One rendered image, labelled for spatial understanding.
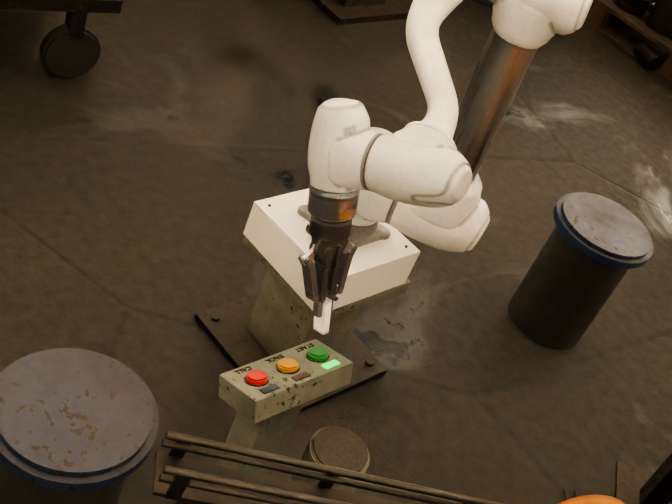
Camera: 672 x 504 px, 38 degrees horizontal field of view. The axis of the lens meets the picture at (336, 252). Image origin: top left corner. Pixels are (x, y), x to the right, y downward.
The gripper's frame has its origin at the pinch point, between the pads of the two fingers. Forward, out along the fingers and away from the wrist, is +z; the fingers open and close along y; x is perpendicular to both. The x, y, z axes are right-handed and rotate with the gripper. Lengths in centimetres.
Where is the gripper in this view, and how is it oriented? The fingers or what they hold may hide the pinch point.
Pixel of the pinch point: (322, 314)
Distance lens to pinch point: 185.2
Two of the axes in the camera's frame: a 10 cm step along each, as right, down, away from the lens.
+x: -6.7, -3.5, 6.5
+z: -0.9, 9.1, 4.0
